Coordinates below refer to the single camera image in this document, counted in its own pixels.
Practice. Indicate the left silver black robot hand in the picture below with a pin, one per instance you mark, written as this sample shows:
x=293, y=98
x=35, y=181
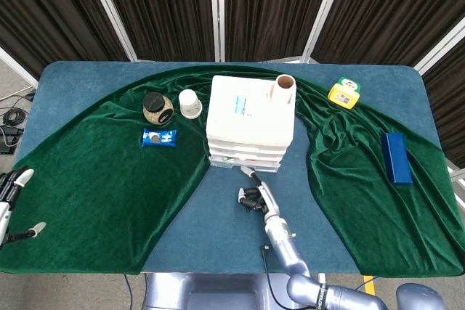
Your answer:
x=3, y=212

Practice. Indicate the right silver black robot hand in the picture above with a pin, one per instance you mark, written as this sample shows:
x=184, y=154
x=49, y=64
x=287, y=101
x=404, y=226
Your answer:
x=269, y=199

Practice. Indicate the white plastic drawer unit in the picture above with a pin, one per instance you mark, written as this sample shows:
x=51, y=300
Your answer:
x=250, y=125

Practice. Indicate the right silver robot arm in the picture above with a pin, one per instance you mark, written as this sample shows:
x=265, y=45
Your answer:
x=287, y=248

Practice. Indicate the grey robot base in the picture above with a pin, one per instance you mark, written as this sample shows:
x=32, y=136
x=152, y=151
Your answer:
x=218, y=292

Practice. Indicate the blue felt table cover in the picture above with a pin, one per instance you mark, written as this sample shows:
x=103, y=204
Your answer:
x=218, y=223

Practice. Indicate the black power adapter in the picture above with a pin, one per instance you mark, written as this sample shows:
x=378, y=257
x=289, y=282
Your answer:
x=9, y=137

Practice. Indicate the green velvet cloth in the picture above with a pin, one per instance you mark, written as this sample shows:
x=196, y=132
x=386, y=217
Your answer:
x=91, y=197

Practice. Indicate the cardboard paper tube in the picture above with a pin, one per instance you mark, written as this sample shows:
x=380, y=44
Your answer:
x=281, y=92

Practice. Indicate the white paper cup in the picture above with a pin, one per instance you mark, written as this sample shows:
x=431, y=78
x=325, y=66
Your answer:
x=189, y=104

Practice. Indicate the blue cookie packet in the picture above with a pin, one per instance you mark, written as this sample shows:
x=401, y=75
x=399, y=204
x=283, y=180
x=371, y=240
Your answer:
x=159, y=138

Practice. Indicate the yellow box with green lid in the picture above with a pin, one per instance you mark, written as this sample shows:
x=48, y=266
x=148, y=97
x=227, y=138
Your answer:
x=343, y=94

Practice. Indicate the blue rectangular box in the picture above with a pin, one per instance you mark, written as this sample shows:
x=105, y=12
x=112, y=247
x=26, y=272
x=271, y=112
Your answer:
x=396, y=159

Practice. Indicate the glass jar with black lid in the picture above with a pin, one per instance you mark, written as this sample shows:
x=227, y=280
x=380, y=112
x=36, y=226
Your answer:
x=158, y=108

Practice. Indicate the dark curtain screen panel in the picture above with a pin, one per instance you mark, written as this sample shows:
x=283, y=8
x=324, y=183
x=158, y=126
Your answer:
x=54, y=16
x=163, y=8
x=272, y=8
x=450, y=106
x=392, y=8

